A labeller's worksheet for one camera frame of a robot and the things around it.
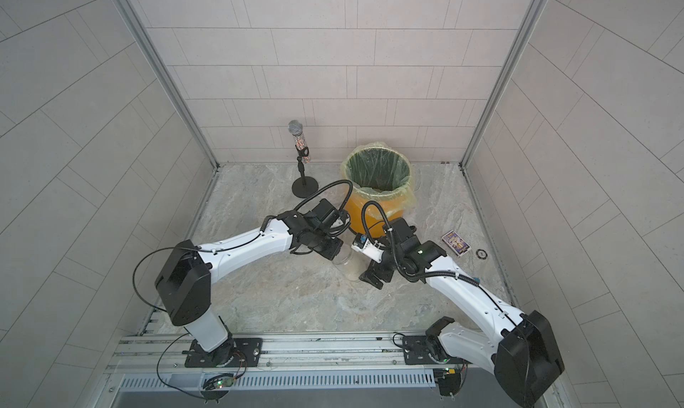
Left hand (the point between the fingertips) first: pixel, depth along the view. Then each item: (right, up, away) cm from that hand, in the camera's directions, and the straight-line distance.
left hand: (344, 250), depth 83 cm
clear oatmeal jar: (+2, -2, -7) cm, 8 cm away
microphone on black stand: (-18, +20, +25) cm, 36 cm away
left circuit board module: (-31, -29, -18) cm, 46 cm away
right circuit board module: (+27, -29, -16) cm, 43 cm away
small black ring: (+46, -3, +7) cm, 47 cm away
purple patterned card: (+38, +1, +8) cm, 39 cm away
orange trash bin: (+7, +13, -18) cm, 23 cm away
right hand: (+8, -3, -4) cm, 9 cm away
